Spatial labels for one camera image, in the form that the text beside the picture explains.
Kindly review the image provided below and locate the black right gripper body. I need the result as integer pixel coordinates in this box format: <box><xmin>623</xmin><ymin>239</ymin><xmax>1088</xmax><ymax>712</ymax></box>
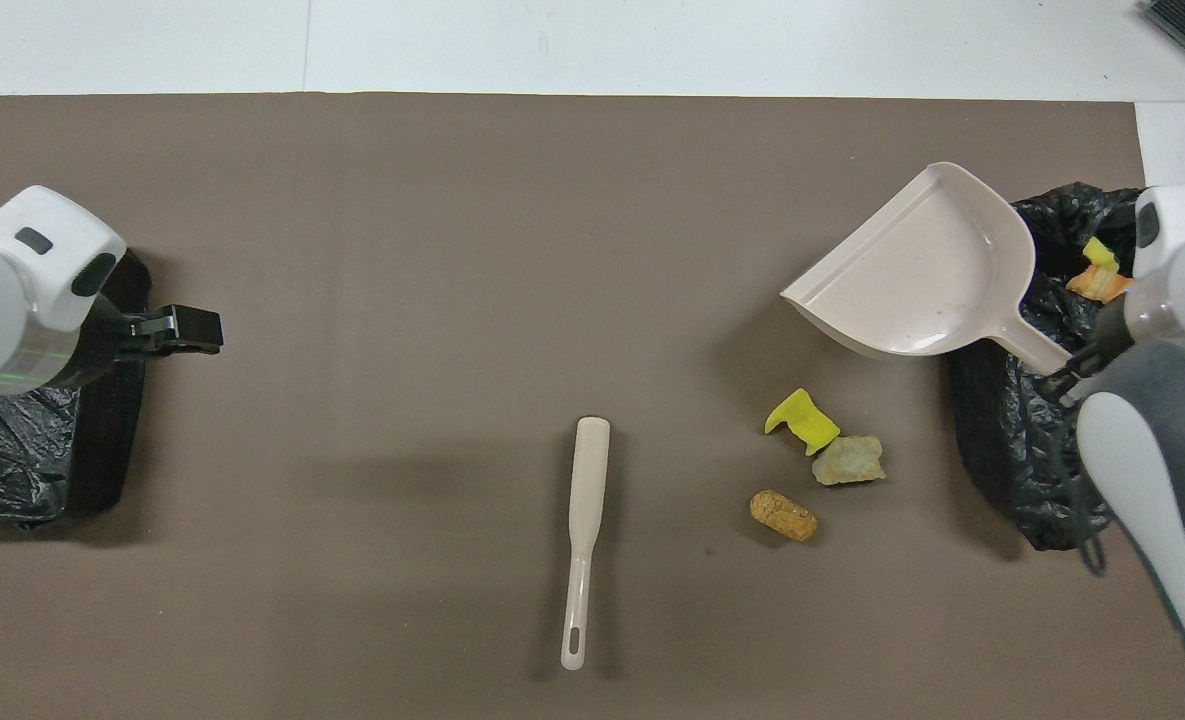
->
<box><xmin>1070</xmin><ymin>332</ymin><xmax>1118</xmax><ymax>386</ymax></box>

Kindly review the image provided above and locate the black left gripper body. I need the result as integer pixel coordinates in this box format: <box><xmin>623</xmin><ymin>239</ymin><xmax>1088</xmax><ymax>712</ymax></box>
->
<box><xmin>117</xmin><ymin>308</ymin><xmax>177</xmax><ymax>357</ymax></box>

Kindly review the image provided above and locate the beige plastic dustpan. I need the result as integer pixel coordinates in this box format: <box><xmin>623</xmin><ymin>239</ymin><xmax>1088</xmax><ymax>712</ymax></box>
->
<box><xmin>780</xmin><ymin>161</ymin><xmax>1073</xmax><ymax>378</ymax></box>

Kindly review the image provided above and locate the brown peanut shaped bread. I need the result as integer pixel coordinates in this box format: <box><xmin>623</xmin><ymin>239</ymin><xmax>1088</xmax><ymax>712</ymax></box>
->
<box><xmin>749</xmin><ymin>489</ymin><xmax>820</xmax><ymax>544</ymax></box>

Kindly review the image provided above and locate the beige hand brush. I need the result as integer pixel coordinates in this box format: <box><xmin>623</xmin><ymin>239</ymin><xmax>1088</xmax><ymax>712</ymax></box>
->
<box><xmin>560</xmin><ymin>416</ymin><xmax>612</xmax><ymax>672</ymax></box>

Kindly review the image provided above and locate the black bag lined bin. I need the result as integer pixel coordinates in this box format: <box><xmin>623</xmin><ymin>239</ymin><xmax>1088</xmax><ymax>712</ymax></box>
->
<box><xmin>0</xmin><ymin>225</ymin><xmax>153</xmax><ymax>528</ymax></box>
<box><xmin>947</xmin><ymin>181</ymin><xmax>1153</xmax><ymax>552</ymax></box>

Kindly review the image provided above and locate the brown table mat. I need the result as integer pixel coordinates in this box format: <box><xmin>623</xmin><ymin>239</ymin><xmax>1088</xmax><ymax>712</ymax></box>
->
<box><xmin>0</xmin><ymin>93</ymin><xmax>1185</xmax><ymax>720</ymax></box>

